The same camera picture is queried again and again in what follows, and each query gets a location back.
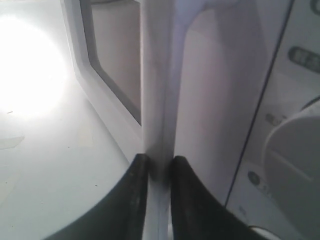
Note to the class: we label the white microwave door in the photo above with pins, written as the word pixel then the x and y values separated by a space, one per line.
pixel 203 67

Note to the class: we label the white Midea microwave oven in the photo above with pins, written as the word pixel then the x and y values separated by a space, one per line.
pixel 292 84

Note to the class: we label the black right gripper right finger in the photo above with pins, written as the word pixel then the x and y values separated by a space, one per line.
pixel 196 214

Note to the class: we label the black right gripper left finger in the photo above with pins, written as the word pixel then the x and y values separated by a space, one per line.
pixel 120 215

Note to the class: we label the upper white microwave knob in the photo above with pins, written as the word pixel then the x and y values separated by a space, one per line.
pixel 291 156

